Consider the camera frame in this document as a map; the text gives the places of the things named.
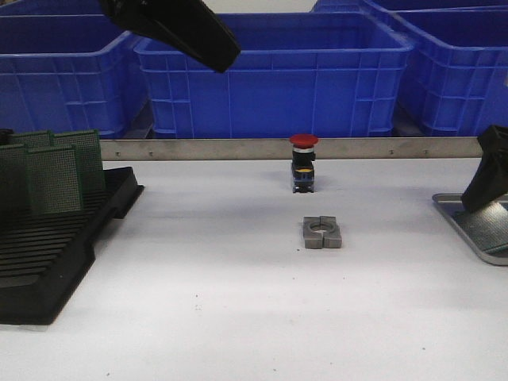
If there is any green board rear right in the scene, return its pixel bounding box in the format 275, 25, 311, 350
53, 129, 106, 194

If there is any blue plastic crate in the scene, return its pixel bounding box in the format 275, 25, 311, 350
391, 10, 508, 138
135, 12, 412, 139
1, 15, 148, 138

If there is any red emergency stop button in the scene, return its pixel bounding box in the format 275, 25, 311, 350
289, 133, 319, 193

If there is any blue plastic crate left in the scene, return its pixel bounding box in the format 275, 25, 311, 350
1, 15, 148, 138

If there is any green board middle rack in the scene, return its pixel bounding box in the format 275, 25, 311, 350
26, 144, 83, 215

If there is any silver metal tray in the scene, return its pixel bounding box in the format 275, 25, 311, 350
433, 194, 507, 267

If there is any black slotted board rack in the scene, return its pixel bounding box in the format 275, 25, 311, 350
1, 167, 144, 325

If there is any blue crate behind right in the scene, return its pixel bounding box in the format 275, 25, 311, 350
311, 0, 507, 13

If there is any green board rear left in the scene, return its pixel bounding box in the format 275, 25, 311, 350
8, 130, 53, 148

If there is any green board far left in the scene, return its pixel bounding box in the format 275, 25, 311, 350
1, 144, 31, 213

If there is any blue plastic crate centre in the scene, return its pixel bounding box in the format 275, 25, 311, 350
135, 12, 412, 139

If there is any grey metal clamp block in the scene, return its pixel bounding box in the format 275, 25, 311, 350
302, 216, 343, 249

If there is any blue plastic crate right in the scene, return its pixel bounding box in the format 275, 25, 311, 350
391, 10, 508, 138

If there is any steel table edge rail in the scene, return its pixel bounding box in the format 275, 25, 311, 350
101, 137, 482, 161

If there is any green perforated circuit board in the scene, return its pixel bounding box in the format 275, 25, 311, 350
453, 202, 507, 254

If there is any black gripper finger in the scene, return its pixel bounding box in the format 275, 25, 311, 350
99, 0, 241, 73
461, 125, 507, 213

